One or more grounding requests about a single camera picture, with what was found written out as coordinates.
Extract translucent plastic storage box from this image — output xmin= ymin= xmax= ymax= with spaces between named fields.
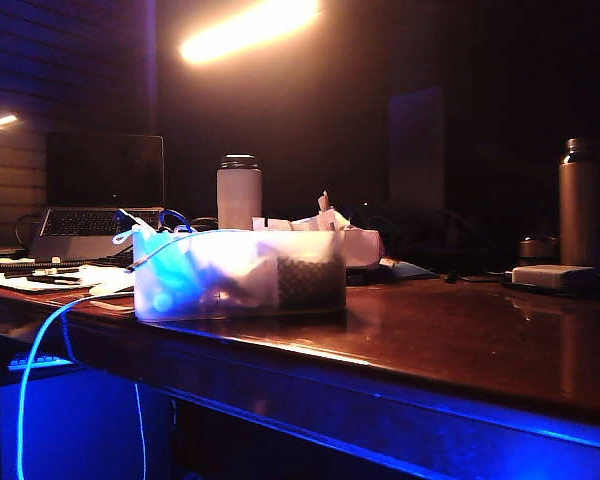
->
xmin=131 ymin=228 xmax=348 ymax=322

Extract crumpled white paper slips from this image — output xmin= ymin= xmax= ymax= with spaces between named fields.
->
xmin=251 ymin=189 xmax=355 ymax=234

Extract black patterned pouch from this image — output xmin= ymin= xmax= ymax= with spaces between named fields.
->
xmin=276 ymin=253 xmax=347 ymax=310

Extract white insulated bottle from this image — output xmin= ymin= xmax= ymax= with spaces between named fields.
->
xmin=216 ymin=153 xmax=264 ymax=232

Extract flat blue book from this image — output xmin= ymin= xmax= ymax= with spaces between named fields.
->
xmin=378 ymin=259 xmax=440 ymax=282

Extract dark upright panel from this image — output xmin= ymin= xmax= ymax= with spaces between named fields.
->
xmin=388 ymin=88 xmax=447 ymax=212

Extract black keyboard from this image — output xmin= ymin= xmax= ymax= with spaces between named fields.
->
xmin=86 ymin=252 xmax=135 ymax=270

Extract grey laptop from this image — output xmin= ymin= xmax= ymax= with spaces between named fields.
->
xmin=28 ymin=131 xmax=167 ymax=263

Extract bright tube lamp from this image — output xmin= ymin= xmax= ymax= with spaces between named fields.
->
xmin=178 ymin=0 xmax=324 ymax=66

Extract small metal cup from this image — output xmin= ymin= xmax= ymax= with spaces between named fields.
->
xmin=518 ymin=236 xmax=560 ymax=267

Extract black and silver pen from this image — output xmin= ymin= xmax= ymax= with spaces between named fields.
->
xmin=26 ymin=275 xmax=84 ymax=287

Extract white power adapter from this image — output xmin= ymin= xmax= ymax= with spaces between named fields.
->
xmin=510 ymin=264 xmax=600 ymax=292

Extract white notepad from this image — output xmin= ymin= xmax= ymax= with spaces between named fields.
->
xmin=0 ymin=266 xmax=134 ymax=294

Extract steel water bottle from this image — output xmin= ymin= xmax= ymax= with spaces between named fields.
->
xmin=558 ymin=137 xmax=600 ymax=270

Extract cabinet under desk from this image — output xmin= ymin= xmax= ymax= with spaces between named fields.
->
xmin=0 ymin=368 xmax=177 ymax=480

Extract lit keyboard under desk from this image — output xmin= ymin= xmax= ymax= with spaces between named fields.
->
xmin=6 ymin=351 xmax=77 ymax=372

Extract white cable with usb plug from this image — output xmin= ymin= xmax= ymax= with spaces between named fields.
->
xmin=124 ymin=228 xmax=244 ymax=274

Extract blue cord loop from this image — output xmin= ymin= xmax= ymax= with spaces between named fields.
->
xmin=157 ymin=209 xmax=195 ymax=235

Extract thin black cable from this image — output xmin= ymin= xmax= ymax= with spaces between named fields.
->
xmin=443 ymin=270 xmax=514 ymax=285

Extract thin white wire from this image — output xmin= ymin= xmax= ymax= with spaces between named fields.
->
xmin=132 ymin=382 xmax=149 ymax=480

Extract long white cable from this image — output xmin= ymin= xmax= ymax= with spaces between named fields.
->
xmin=15 ymin=292 xmax=137 ymax=480

